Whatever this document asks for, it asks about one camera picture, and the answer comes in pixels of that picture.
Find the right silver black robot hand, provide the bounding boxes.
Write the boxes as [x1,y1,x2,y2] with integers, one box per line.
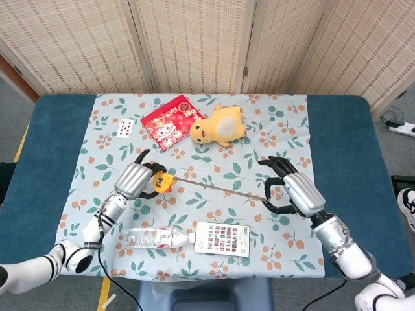
[258,155,327,218]

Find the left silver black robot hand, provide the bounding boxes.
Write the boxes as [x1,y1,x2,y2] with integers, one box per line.
[113,148,168,201]

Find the yellow tape measure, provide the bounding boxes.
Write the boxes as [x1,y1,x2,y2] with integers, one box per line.
[152,172,270,203]

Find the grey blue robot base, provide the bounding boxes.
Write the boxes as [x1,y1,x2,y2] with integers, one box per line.
[136,277,275,311]

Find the diamonds playing card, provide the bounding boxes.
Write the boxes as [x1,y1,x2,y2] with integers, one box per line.
[115,117,134,139]

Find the clear plastic water bottle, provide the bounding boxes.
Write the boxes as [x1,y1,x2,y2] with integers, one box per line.
[122,225,197,250]

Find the blue carpeted table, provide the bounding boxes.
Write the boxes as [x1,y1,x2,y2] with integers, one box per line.
[0,93,415,279]

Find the red spiral notebook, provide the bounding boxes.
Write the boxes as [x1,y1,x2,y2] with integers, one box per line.
[140,94,205,152]

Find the floral print tablecloth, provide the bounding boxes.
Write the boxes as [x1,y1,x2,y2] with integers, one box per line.
[54,93,326,281]

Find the white photo card box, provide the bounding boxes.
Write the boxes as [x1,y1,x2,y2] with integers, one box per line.
[193,221,252,259]

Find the black box on floor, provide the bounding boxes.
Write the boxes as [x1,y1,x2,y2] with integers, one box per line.
[390,174,415,195]

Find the yellow plush duck toy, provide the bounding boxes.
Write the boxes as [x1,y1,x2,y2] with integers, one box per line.
[189,103,248,148]

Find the white black sneaker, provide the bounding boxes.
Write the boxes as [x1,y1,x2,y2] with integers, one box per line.
[397,187,415,233]

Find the white power strip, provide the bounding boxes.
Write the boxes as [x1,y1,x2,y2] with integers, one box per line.
[388,122,415,137]

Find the black object beside table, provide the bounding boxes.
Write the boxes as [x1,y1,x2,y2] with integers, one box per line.
[0,161,17,207]

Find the woven folding screen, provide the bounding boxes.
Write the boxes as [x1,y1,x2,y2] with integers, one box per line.
[0,0,415,111]

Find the brown wooden board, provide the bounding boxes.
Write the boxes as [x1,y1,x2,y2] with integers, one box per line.
[0,53,40,101]

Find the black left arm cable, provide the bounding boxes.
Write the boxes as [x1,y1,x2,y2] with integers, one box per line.
[96,223,142,311]

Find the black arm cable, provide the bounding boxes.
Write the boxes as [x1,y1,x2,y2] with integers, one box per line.
[306,277,348,311]
[96,223,142,311]

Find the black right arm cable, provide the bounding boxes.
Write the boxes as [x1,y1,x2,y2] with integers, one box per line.
[306,277,348,311]

